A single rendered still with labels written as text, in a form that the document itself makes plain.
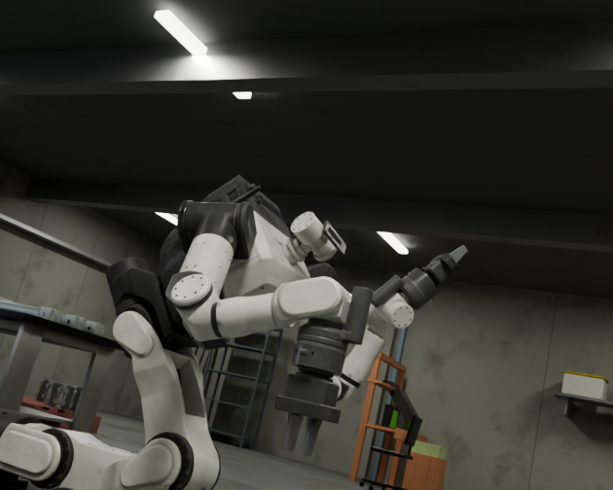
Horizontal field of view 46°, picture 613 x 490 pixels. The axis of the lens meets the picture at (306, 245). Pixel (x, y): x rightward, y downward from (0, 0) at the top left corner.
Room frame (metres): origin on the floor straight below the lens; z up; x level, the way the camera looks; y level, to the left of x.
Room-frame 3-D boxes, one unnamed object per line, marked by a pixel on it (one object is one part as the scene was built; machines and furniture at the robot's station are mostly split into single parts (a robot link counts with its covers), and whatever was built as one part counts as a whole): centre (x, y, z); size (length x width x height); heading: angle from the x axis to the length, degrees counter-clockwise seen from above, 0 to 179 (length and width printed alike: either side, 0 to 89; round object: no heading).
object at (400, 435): (9.99, -1.97, 0.85); 1.31 x 1.17 x 1.70; 151
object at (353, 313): (1.25, -0.08, 0.68); 0.11 x 0.11 x 0.11; 67
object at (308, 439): (1.23, -0.08, 0.48); 0.03 x 0.02 x 0.06; 141
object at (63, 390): (7.19, 2.28, 0.19); 1.32 x 0.92 x 0.38; 62
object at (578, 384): (9.39, -3.96, 1.83); 0.53 x 0.44 x 0.29; 61
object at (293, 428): (1.26, -0.05, 0.48); 0.03 x 0.02 x 0.06; 141
